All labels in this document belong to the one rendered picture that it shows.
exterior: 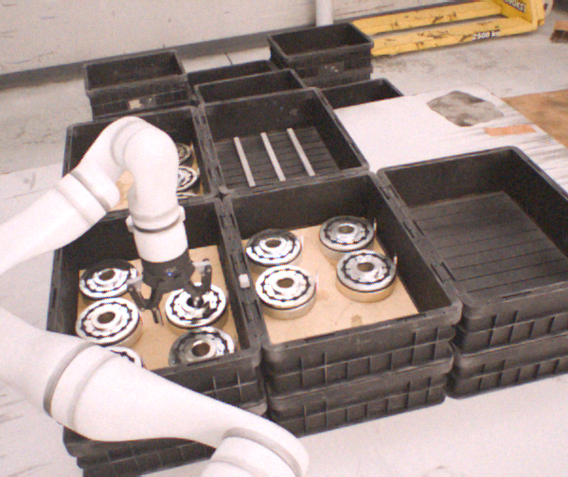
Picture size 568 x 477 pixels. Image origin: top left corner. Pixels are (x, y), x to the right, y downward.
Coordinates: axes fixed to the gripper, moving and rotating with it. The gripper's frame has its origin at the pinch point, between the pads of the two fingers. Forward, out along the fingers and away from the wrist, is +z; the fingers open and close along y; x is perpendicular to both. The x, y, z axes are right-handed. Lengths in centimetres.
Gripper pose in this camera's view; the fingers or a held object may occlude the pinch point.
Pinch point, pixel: (177, 311)
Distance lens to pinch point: 104.5
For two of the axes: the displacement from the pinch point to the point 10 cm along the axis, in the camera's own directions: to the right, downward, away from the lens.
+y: 9.5, -2.3, 2.0
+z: 0.6, 7.9, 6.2
